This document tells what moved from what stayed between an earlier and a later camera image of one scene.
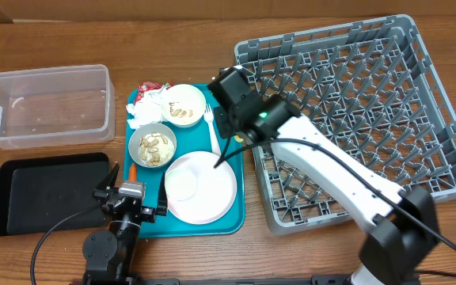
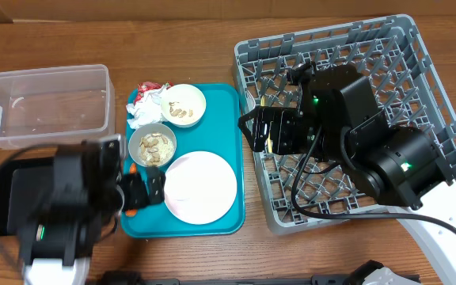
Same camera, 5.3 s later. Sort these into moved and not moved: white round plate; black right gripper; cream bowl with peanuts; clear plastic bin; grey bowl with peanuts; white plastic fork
Moved: white plastic fork; black right gripper
Not moved: grey bowl with peanuts; cream bowl with peanuts; clear plastic bin; white round plate
